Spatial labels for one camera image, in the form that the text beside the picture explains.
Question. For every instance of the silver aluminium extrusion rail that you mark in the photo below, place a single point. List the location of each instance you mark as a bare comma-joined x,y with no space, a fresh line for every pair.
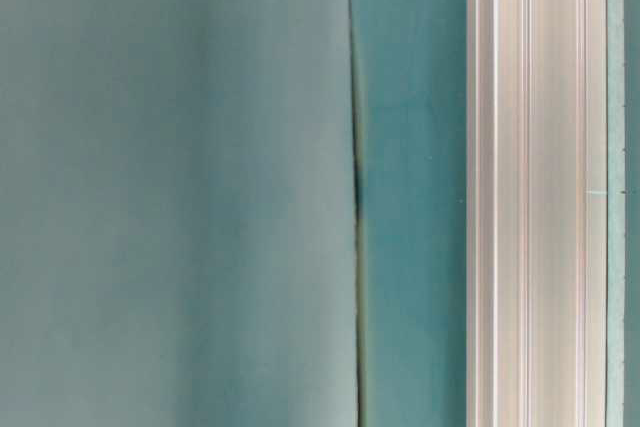
536,212

